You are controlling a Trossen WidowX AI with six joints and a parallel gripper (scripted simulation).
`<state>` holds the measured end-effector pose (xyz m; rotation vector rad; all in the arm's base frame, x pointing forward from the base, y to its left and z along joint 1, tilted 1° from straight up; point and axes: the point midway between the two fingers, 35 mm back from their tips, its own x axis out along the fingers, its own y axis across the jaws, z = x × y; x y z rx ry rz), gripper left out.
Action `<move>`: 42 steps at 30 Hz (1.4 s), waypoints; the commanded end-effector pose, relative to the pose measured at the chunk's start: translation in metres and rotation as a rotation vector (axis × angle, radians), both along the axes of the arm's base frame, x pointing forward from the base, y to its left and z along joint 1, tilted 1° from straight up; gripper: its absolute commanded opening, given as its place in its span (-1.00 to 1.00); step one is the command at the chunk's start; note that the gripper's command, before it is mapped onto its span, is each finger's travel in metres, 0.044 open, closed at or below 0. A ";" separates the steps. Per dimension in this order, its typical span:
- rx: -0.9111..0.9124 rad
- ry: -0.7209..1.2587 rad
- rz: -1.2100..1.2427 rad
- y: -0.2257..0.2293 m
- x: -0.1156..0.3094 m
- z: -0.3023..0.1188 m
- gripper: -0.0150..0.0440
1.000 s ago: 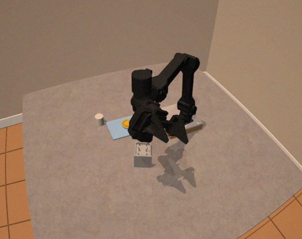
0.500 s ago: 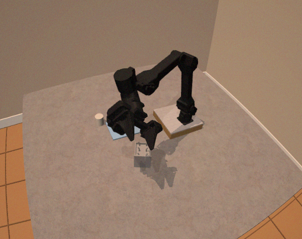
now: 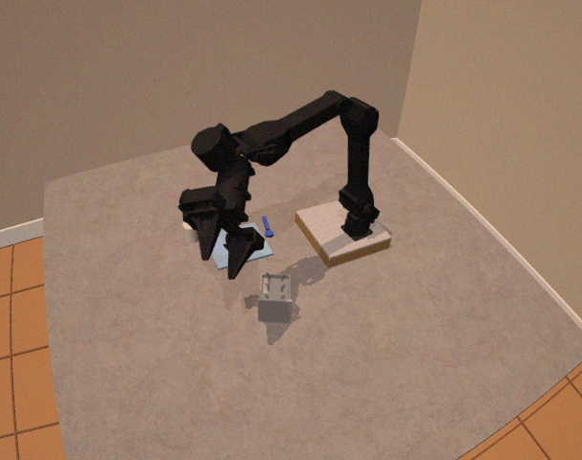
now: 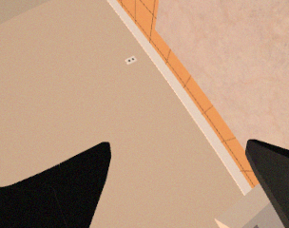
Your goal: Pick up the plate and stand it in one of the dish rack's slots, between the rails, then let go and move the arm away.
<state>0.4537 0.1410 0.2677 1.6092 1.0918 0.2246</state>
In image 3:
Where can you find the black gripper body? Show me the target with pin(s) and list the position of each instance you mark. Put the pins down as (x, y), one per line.
(229, 195)

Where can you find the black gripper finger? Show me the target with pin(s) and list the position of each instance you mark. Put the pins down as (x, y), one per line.
(238, 254)
(209, 223)

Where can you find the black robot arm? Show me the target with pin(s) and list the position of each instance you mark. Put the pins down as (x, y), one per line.
(266, 142)

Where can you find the white dish rack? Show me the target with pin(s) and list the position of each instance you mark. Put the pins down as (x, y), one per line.
(275, 298)

